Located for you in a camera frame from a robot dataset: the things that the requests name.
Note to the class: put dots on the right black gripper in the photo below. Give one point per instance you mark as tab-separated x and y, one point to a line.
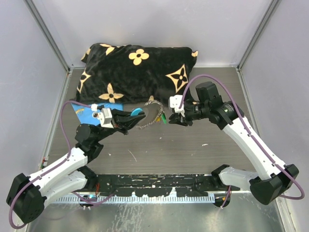
176	119

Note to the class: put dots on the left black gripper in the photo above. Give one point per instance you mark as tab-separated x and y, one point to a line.
123	120

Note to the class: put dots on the green tagged key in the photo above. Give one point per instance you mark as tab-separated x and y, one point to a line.
163	117

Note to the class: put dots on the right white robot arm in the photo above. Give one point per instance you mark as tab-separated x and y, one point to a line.
271	178

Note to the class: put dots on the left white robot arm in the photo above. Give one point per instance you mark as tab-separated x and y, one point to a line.
30	194

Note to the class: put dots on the blue cartoon cloth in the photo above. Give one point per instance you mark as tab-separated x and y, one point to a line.
87	116

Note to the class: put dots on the black floral plush pillow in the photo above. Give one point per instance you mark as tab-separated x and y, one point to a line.
131	74

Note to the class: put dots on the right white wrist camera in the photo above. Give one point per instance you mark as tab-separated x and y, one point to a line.
176	104

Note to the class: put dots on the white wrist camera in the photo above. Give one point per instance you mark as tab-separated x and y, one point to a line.
104	117
176	104

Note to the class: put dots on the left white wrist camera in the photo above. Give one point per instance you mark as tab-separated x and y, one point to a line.
104	117

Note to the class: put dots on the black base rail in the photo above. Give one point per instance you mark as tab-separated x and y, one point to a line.
155	185

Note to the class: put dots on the white slotted cable duct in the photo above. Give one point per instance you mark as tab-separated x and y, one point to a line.
172	198

